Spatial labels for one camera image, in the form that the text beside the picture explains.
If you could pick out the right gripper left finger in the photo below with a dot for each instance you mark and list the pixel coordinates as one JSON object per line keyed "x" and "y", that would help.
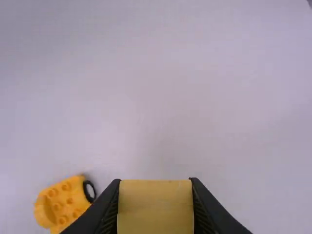
{"x": 97, "y": 214}

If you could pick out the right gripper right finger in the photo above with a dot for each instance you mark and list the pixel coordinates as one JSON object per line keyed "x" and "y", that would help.
{"x": 212, "y": 214}

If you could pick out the yellow toy car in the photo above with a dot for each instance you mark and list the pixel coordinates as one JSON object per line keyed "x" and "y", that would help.
{"x": 58, "y": 204}

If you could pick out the yellow toy brick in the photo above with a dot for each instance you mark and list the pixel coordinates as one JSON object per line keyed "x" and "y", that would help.
{"x": 156, "y": 207}

